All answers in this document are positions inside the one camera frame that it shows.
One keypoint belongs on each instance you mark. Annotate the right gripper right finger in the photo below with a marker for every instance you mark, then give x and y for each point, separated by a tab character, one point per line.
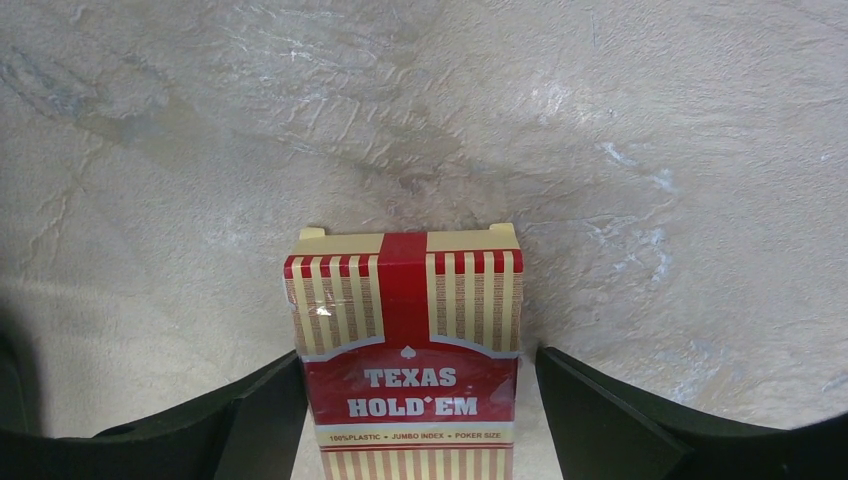
604	428

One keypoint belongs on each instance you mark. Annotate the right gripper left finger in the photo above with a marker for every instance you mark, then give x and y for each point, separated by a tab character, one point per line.
249	429

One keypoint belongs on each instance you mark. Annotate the red Texas Hold'em card deck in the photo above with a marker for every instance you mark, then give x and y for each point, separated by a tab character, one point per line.
410	345

